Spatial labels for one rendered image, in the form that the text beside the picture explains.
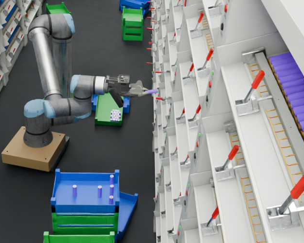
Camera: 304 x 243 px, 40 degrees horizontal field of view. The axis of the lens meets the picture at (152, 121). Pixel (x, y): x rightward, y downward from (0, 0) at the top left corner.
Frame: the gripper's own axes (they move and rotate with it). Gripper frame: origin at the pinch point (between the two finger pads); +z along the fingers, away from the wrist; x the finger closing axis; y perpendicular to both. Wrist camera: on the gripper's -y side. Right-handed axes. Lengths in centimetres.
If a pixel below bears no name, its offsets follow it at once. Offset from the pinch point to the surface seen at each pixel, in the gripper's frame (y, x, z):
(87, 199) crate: -33, -42, -23
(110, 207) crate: -30, -49, -12
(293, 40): 94, -123, 17
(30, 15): -70, 226, -121
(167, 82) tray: -9.8, 26.5, 12.0
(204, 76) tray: 51, -64, 17
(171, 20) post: 17, 50, 11
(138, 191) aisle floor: -83, 10, 0
